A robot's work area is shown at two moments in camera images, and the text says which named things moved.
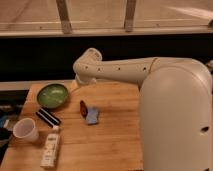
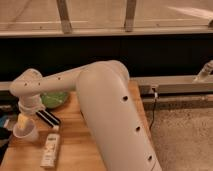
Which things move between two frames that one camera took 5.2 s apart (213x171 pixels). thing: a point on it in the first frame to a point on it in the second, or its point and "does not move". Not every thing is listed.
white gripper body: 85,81 to 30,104
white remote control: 50,152 does not move
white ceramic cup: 25,130 does not move
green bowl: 53,96 does not move
